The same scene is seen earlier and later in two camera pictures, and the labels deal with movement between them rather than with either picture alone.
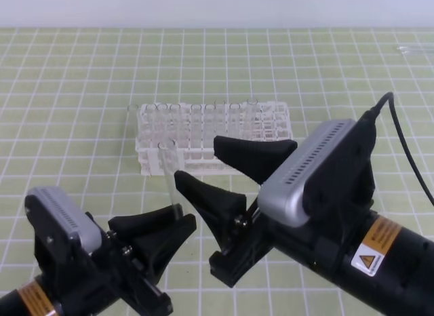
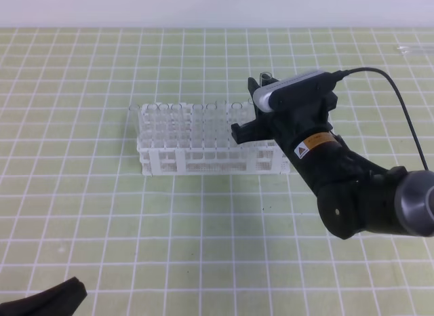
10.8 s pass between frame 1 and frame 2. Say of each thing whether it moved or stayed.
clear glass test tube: moved
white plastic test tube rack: stayed
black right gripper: moved
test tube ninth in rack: stayed
